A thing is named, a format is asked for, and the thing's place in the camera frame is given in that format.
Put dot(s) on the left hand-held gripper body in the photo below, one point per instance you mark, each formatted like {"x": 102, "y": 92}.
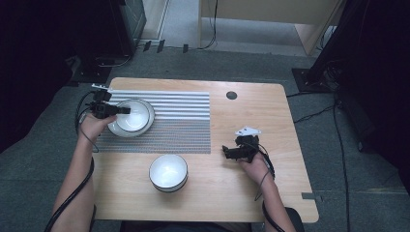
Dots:
{"x": 101, "y": 108}

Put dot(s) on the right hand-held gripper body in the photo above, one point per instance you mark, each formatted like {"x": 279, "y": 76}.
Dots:
{"x": 248, "y": 146}

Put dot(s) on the white round plate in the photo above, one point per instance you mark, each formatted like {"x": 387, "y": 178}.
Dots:
{"x": 151, "y": 116}

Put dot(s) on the person's left hand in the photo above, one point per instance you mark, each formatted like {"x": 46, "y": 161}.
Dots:
{"x": 92, "y": 129}

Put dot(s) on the person's right hand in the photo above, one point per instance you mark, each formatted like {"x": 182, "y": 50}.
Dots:
{"x": 259, "y": 169}

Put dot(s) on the round grey table grommet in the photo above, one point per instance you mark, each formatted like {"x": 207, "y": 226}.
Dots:
{"x": 231, "y": 95}

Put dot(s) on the grey striped placemat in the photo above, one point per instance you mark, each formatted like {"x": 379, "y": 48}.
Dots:
{"x": 180, "y": 129}

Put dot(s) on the black floor tape strip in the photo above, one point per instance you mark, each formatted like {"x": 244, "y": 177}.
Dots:
{"x": 161, "y": 46}
{"x": 147, "y": 45}
{"x": 185, "y": 48}

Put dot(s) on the grey floor tape strip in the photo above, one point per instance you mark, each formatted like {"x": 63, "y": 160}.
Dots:
{"x": 309, "y": 196}

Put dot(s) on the dark curtain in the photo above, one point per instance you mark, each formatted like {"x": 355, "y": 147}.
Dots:
{"x": 380, "y": 80}
{"x": 35, "y": 64}

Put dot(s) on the dark cabinet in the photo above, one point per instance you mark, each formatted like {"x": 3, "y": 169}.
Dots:
{"x": 132, "y": 22}

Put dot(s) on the person's dark trousers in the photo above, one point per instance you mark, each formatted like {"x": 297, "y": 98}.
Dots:
{"x": 180, "y": 227}

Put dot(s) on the light wooden desk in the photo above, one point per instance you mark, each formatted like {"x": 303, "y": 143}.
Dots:
{"x": 257, "y": 11}

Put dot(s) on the black stand base plate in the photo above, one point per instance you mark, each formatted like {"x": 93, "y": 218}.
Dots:
{"x": 306, "y": 82}
{"x": 92, "y": 74}

